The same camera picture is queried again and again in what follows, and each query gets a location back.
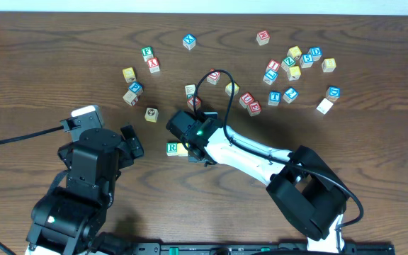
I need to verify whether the yellow O block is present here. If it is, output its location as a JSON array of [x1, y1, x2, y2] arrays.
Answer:
[[177, 143, 188, 157]]

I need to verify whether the green R block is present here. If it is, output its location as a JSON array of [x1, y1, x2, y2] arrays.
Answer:
[[166, 142, 178, 157]]

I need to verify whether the blue T block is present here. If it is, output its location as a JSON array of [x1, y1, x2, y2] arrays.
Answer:
[[268, 91, 281, 106]]

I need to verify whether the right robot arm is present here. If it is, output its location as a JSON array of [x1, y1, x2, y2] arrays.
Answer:
[[166, 110, 349, 253]]

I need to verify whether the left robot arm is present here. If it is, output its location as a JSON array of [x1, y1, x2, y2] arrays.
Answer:
[[26, 112, 144, 254]]

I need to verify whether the monkey picture block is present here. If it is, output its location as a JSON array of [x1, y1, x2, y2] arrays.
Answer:
[[144, 108, 159, 123]]

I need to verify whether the red A block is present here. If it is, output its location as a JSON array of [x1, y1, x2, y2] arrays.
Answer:
[[187, 96, 202, 111]]

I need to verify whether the plain wooden block left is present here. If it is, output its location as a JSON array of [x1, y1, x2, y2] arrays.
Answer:
[[123, 91, 139, 106]]

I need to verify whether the blue P block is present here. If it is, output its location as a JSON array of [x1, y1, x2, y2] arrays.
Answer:
[[128, 81, 144, 96]]

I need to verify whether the red U block upper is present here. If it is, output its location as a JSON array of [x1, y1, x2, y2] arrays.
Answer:
[[207, 69, 221, 85]]

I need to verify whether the red u block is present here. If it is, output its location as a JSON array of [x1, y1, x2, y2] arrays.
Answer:
[[207, 69, 221, 85], [239, 92, 254, 108]]

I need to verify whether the yellow block centre lower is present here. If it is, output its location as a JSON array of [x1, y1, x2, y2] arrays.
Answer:
[[225, 82, 239, 96]]

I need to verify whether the yellow block far left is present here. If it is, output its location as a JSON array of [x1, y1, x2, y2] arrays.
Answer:
[[122, 67, 137, 83]]

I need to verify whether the red U block lower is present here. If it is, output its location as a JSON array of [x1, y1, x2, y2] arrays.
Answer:
[[239, 92, 254, 108]]

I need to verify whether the red E block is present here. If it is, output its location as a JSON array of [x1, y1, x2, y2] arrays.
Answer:
[[247, 101, 261, 116]]

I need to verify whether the red Y block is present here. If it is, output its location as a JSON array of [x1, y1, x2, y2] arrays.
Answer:
[[147, 57, 160, 74]]

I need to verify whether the green F block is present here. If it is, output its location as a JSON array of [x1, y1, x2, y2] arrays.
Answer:
[[141, 46, 154, 62]]

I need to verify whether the blue X block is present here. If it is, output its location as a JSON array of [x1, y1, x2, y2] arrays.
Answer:
[[182, 34, 196, 50]]

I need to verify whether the blue L block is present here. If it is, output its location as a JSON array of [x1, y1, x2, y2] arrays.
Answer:
[[263, 69, 278, 85]]

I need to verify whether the red I block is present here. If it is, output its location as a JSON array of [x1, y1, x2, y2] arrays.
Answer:
[[266, 59, 281, 72]]

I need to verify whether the blue 2 block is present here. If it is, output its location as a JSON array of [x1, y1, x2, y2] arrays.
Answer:
[[283, 87, 299, 103]]

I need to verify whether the yellow block under Z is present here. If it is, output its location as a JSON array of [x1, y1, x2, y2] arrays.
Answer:
[[287, 66, 301, 81]]

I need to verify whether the red block top right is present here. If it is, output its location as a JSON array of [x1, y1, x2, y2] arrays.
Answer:
[[256, 30, 271, 46]]

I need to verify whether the green Z block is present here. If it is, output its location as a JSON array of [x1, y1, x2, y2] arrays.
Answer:
[[280, 56, 296, 72]]

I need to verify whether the yellow block above Z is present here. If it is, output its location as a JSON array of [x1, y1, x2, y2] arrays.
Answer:
[[287, 46, 302, 60]]

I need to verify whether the blue 5 block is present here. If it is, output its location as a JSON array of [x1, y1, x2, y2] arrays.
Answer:
[[300, 54, 314, 69]]

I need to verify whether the plain white block right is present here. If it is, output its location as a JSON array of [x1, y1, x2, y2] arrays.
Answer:
[[316, 98, 334, 115]]

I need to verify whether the blue D block right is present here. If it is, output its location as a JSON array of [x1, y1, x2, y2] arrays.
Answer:
[[325, 86, 341, 102]]

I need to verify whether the blue d block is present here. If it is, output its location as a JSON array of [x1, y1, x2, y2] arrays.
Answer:
[[325, 86, 341, 102], [308, 47, 322, 62]]

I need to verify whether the blue D block upper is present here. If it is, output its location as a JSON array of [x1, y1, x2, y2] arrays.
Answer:
[[308, 47, 322, 62]]

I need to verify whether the yellow 8 block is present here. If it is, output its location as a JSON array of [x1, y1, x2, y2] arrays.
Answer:
[[322, 58, 336, 73]]

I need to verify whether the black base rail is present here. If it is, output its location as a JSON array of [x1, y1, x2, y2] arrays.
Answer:
[[129, 242, 396, 255]]

